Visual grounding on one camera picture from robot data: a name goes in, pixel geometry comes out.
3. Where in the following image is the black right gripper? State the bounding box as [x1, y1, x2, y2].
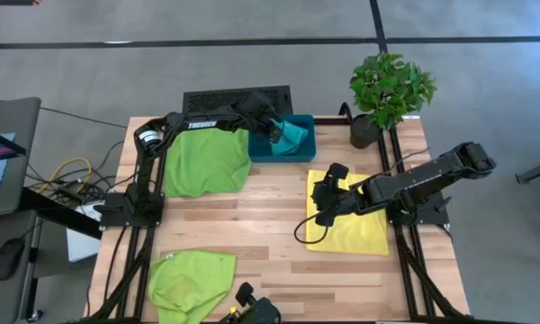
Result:
[311, 162, 365, 217]

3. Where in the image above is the yellow microfiber towel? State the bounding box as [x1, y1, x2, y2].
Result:
[305, 169, 391, 257]

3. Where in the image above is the teal microfiber towel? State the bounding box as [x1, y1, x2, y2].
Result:
[269, 119, 310, 157]

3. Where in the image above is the green microfiber towel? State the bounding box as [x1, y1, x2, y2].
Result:
[164, 128, 252, 199]

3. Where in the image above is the lime green towel white tag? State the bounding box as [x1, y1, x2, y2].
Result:
[147, 249, 239, 324]

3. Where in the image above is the teal plastic bin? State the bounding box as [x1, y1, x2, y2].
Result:
[247, 113, 318, 164]

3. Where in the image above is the black mesh computer case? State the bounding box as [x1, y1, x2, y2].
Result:
[182, 85, 293, 117]

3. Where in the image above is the potted green plant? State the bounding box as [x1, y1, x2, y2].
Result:
[348, 52, 437, 150]

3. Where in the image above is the white box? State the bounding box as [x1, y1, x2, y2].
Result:
[66, 202, 104, 263]

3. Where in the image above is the black desk beam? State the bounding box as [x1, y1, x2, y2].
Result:
[20, 186, 103, 239]

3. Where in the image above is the laptop on side desk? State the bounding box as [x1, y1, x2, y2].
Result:
[0, 96, 41, 324]

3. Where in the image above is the black computer mouse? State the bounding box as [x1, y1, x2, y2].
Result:
[0, 237, 26, 281]

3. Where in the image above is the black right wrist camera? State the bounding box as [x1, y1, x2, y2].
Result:
[313, 210, 339, 229]

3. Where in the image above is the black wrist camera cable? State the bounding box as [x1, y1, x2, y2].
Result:
[293, 209, 330, 247]

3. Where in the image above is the yellow cable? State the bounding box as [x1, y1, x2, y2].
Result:
[38, 157, 93, 194]

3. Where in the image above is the black cable bundle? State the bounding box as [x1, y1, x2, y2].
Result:
[24, 139, 139, 204]

